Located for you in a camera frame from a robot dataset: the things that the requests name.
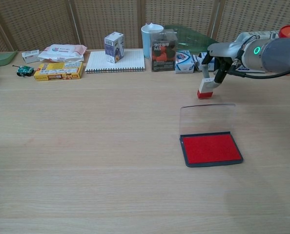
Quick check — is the white and red stamp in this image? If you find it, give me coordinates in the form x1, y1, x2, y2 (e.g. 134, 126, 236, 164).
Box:
196, 78, 215, 100

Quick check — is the white wet wipes pack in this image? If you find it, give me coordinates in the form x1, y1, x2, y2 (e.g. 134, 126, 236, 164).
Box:
38, 43, 87, 63

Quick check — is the white spiral notebook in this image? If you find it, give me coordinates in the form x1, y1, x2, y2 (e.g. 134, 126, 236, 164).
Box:
84, 50, 146, 74

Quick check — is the small white medicine box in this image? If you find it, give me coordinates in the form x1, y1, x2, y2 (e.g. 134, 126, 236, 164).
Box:
21, 49, 41, 64

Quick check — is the wooden lattice folding screen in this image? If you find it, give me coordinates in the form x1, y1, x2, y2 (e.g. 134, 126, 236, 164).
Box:
0, 0, 290, 53

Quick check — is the white blue toothpaste box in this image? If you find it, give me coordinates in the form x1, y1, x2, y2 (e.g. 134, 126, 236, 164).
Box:
192, 52, 267, 74

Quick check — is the small purple milk carton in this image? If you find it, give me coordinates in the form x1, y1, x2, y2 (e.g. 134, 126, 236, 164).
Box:
104, 32, 125, 64

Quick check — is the green toy tank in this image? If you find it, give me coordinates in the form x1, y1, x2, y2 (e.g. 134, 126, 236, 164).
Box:
12, 64, 35, 78

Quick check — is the clear box with dark label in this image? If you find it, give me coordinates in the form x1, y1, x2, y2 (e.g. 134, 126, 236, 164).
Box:
151, 29, 178, 72

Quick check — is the small white and blue box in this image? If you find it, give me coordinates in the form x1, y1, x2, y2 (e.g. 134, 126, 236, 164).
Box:
175, 50, 195, 74

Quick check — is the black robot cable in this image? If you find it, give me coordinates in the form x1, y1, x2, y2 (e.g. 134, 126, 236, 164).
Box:
229, 62, 290, 79

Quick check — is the green plastic bag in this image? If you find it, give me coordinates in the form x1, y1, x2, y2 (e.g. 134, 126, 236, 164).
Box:
164, 24, 220, 54

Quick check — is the red ink pad with clear lid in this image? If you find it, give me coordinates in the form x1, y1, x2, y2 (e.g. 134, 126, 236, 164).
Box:
178, 103, 244, 168

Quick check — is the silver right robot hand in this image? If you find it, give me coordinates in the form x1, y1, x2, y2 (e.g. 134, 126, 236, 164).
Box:
201, 33, 259, 89

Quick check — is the white plastic food package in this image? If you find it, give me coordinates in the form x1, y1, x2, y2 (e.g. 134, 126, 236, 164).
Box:
236, 30, 281, 43

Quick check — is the yellow flat cardboard box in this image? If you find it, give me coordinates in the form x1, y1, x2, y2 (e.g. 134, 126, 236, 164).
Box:
33, 61, 85, 82

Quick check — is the light blue plastic cup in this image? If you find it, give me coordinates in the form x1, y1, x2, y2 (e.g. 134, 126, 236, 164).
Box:
141, 22, 165, 59

